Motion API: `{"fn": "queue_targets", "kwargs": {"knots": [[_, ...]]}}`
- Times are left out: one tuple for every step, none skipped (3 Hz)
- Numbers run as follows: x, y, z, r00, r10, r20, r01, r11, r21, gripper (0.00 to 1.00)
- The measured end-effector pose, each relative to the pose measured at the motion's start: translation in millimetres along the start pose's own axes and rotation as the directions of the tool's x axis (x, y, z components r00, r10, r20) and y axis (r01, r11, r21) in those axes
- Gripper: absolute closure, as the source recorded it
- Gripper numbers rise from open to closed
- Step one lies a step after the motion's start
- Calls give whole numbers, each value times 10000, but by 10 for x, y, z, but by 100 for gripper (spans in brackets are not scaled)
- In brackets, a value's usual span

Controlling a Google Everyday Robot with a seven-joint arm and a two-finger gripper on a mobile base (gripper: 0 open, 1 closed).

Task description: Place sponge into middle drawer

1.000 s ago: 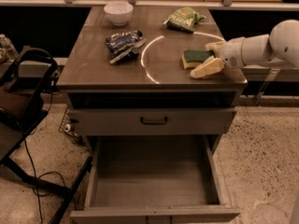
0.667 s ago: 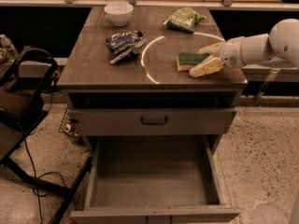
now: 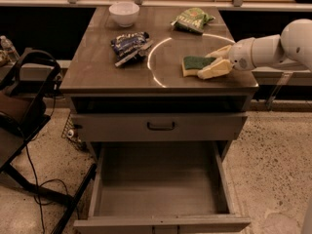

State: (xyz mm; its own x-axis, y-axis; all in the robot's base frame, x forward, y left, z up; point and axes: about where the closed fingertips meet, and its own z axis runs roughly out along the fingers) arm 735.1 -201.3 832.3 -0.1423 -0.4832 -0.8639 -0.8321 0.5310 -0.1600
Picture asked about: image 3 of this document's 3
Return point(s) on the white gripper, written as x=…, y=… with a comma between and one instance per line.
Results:
x=241, y=55

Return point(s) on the green and yellow sponge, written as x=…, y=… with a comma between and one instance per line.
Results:
x=192, y=64

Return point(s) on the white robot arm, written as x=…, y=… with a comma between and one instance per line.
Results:
x=293, y=47

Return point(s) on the grey drawer cabinet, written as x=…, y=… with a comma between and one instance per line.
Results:
x=94, y=85

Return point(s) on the open bottom drawer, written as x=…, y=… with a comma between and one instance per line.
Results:
x=161, y=188

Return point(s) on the green chip bag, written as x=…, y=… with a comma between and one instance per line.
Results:
x=192, y=20

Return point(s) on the blue snack bag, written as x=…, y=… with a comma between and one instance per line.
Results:
x=131, y=47

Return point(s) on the white bowl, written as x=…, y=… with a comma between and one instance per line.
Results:
x=124, y=13

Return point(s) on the black chair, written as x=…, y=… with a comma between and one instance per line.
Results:
x=21, y=119

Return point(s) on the clear plastic bottle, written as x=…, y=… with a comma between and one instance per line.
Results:
x=9, y=48

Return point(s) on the closed drawer with handle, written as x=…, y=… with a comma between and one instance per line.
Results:
x=159, y=126

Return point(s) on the wire basket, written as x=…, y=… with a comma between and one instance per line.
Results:
x=70, y=134

